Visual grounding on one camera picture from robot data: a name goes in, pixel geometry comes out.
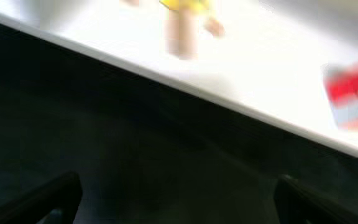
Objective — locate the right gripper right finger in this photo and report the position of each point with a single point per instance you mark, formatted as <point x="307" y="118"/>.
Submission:
<point x="309" y="205"/>

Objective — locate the white shelf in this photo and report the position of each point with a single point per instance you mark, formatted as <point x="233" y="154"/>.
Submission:
<point x="259" y="71"/>

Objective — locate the many-coloured puzzle cube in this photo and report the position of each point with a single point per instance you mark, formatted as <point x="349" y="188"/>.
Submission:
<point x="353" y="93"/>

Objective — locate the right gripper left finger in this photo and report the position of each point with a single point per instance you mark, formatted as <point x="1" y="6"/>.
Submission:
<point x="42" y="202"/>

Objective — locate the yellow rattle drum toy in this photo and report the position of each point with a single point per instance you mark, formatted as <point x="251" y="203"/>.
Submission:
<point x="182" y="31"/>

